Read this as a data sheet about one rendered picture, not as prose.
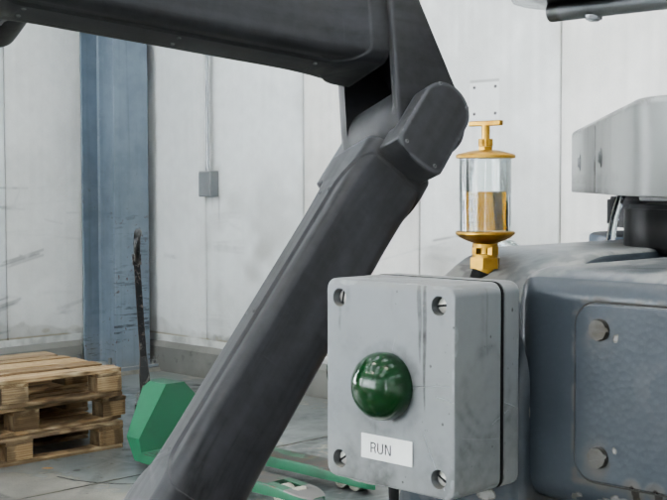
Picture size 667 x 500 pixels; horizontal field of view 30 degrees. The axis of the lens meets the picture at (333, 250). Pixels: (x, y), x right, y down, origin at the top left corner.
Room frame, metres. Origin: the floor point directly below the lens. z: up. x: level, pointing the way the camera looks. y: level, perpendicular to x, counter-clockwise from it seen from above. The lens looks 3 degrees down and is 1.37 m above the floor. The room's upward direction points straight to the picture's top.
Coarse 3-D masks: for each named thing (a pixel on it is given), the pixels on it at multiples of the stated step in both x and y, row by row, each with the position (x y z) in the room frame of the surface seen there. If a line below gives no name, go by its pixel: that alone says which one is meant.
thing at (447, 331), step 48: (336, 288) 0.56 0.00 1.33; (384, 288) 0.54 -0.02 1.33; (432, 288) 0.52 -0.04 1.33; (480, 288) 0.52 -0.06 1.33; (336, 336) 0.56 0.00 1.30; (384, 336) 0.54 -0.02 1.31; (432, 336) 0.52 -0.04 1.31; (480, 336) 0.52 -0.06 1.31; (336, 384) 0.56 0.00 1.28; (432, 384) 0.52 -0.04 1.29; (480, 384) 0.52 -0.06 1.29; (336, 432) 0.56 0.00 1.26; (384, 432) 0.54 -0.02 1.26; (432, 432) 0.52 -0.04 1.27; (480, 432) 0.52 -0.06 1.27; (384, 480) 0.54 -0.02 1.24; (432, 480) 0.52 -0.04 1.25; (480, 480) 0.52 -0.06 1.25
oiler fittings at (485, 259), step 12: (492, 120) 0.60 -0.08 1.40; (480, 144) 0.60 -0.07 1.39; (492, 144) 0.60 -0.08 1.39; (456, 156) 0.60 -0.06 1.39; (468, 156) 0.59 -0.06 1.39; (480, 156) 0.59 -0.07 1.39; (492, 156) 0.59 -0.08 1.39; (504, 156) 0.59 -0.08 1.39; (468, 240) 0.60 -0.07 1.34; (480, 240) 0.59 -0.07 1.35; (492, 240) 0.59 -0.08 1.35; (480, 252) 0.60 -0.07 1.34; (492, 252) 0.60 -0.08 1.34; (480, 264) 0.60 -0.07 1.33; (492, 264) 0.60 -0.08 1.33
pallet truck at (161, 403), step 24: (144, 336) 6.25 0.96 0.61; (144, 360) 6.25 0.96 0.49; (144, 384) 6.23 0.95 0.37; (168, 384) 6.14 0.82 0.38; (144, 408) 6.09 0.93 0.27; (168, 408) 6.10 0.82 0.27; (144, 432) 5.97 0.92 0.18; (168, 432) 6.07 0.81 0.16; (144, 456) 5.91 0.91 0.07; (288, 456) 5.83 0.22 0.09; (312, 456) 5.82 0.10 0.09; (264, 480) 5.35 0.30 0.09; (288, 480) 5.36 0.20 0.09; (336, 480) 5.52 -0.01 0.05; (360, 480) 5.44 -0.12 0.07
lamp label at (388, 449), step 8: (368, 440) 0.54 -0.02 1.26; (376, 440) 0.54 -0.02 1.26; (384, 440) 0.54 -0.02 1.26; (392, 440) 0.53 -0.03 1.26; (400, 440) 0.53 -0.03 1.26; (368, 448) 0.54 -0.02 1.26; (376, 448) 0.54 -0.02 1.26; (384, 448) 0.54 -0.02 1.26; (392, 448) 0.53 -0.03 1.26; (400, 448) 0.53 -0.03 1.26; (408, 448) 0.53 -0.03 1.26; (368, 456) 0.54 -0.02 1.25; (376, 456) 0.54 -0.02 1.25; (384, 456) 0.54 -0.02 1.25; (392, 456) 0.53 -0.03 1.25; (400, 456) 0.53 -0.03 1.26; (408, 456) 0.53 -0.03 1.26; (400, 464) 0.53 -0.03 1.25; (408, 464) 0.53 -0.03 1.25
